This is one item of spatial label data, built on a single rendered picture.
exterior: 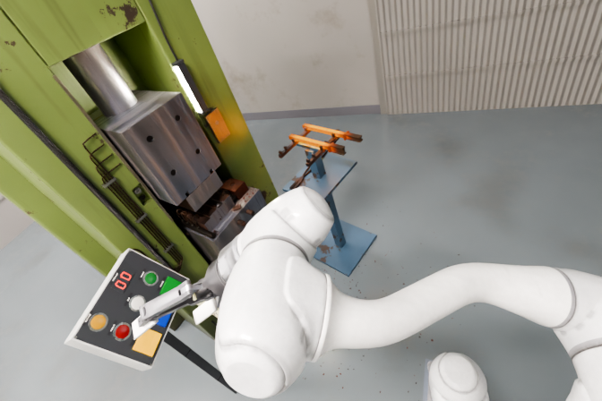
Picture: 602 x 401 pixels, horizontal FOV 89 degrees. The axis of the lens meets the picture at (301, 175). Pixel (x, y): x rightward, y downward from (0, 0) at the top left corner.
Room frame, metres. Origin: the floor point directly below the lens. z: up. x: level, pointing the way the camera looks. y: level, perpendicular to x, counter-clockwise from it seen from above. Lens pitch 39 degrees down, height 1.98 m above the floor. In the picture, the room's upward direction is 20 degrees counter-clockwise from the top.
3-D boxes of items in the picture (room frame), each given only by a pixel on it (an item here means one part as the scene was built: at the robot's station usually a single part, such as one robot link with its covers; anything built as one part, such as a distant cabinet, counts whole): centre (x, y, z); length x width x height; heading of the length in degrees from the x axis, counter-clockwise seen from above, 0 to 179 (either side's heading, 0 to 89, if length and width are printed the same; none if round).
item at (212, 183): (1.37, 0.61, 1.12); 0.42 x 0.20 x 0.10; 45
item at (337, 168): (1.49, -0.11, 0.74); 0.40 x 0.30 x 0.02; 128
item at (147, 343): (0.62, 0.72, 1.01); 0.07 x 0.05 x 0.07; 160
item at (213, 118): (1.53, 0.33, 1.27); 0.09 x 0.02 x 0.17; 135
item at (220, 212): (1.37, 0.61, 0.96); 0.42 x 0.20 x 0.09; 45
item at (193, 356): (0.77, 0.80, 0.54); 0.04 x 0.04 x 1.08; 45
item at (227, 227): (1.41, 0.58, 0.69); 0.56 x 0.38 x 0.45; 45
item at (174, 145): (1.40, 0.58, 1.37); 0.42 x 0.39 x 0.40; 45
